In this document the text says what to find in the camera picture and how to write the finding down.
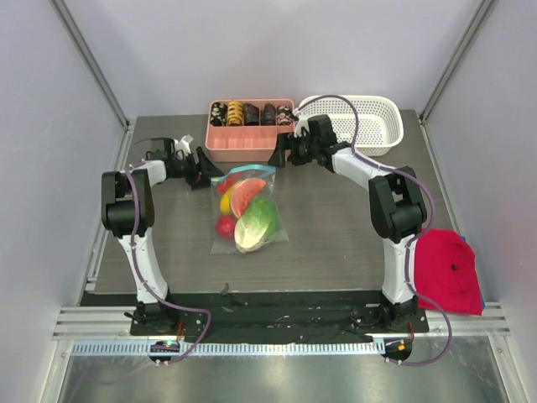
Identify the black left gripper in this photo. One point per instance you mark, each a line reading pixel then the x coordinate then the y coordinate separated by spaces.
pixel 201 173

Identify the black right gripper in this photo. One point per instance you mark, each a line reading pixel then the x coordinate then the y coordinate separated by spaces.
pixel 289 147

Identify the yellow toy mango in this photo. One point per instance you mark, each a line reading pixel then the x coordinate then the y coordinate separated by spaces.
pixel 225 202

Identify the toy watermelon slice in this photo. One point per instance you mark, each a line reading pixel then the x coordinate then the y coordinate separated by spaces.
pixel 243 193

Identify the red toy tomato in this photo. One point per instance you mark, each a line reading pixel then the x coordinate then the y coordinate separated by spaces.
pixel 225 226

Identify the clear zip top bag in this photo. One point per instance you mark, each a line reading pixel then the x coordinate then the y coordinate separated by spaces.
pixel 265 172

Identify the green toy lettuce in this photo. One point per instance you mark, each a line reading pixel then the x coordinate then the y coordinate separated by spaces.
pixel 257 226

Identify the red toy chili pepper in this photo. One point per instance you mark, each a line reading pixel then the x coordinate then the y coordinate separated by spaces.
pixel 228 182

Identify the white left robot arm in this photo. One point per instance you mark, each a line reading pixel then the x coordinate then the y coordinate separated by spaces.
pixel 127 212

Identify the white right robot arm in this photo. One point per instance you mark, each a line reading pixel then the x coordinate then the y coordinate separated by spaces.
pixel 396 205

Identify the black pink roll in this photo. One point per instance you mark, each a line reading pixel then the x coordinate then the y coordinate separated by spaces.
pixel 283 115

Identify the black blue roll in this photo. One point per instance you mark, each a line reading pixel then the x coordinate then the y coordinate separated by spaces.
pixel 268 115

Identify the dark brown roll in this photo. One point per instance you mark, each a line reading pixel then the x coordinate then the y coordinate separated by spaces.
pixel 251 114

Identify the pink divided tray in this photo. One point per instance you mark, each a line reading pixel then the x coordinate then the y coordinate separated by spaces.
pixel 244 144

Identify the black floral sushi roll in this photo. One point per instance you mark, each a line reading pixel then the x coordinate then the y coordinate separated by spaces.
pixel 218 114

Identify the yellow striped roll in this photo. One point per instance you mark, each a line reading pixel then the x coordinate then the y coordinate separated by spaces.
pixel 235 113

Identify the white perforated basket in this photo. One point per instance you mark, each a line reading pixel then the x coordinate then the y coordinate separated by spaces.
pixel 373 123

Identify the red folded cloth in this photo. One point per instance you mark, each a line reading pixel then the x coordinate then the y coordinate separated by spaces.
pixel 445 274

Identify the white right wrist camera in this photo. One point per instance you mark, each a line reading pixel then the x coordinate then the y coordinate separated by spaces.
pixel 301 124

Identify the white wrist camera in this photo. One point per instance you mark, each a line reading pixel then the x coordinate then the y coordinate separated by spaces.
pixel 182 147
pixel 301 124

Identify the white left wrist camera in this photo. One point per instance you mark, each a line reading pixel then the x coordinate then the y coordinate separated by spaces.
pixel 182 147

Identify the white slotted cable duct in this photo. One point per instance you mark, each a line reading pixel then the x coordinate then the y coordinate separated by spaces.
pixel 167 348

